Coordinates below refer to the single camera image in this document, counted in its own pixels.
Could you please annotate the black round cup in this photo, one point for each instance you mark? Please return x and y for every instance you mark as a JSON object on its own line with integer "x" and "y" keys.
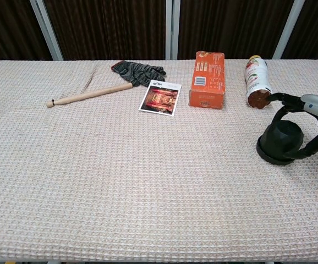
{"x": 281, "y": 137}

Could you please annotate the white labelled drink bottle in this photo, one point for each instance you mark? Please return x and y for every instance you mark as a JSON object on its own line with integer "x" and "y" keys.
{"x": 258, "y": 79}

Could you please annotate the orange cardboard box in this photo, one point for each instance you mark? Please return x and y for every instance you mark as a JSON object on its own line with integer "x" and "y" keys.
{"x": 207, "y": 79}

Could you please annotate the white bordered photo postcard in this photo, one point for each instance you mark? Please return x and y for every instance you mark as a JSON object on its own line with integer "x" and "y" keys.
{"x": 159, "y": 99}

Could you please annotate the black grey work glove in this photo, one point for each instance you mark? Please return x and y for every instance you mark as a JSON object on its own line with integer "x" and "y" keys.
{"x": 137, "y": 70}

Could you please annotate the beige waffle weave tablecloth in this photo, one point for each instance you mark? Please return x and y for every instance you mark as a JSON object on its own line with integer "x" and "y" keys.
{"x": 148, "y": 178}

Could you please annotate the light wooden stick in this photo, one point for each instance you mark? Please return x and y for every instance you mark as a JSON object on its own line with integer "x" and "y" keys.
{"x": 93, "y": 94}

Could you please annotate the grey metal partition post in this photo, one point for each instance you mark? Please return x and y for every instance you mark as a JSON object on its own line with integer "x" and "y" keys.
{"x": 47, "y": 30}
{"x": 172, "y": 27}
{"x": 288, "y": 27}

